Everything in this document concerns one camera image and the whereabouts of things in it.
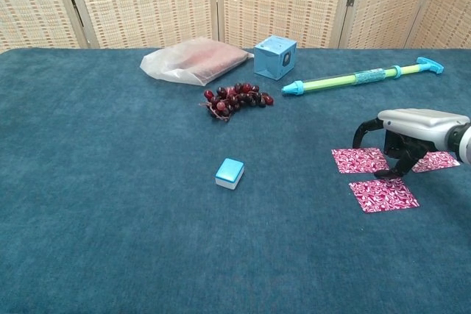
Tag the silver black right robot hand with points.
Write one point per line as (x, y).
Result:
(416, 121)

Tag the red patterned cloth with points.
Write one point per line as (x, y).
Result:
(384, 196)

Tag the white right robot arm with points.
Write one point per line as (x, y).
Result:
(464, 145)

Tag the green blue water squirter toy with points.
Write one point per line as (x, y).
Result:
(331, 83)

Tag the light blue cube box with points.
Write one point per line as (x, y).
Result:
(270, 60)

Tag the dark red grape bunch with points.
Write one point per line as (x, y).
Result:
(239, 99)

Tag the small blue white tile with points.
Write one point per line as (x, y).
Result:
(229, 172)

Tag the clear bag with pink cloth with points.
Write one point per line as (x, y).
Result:
(206, 60)

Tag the blue felt table cover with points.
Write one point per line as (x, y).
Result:
(110, 218)

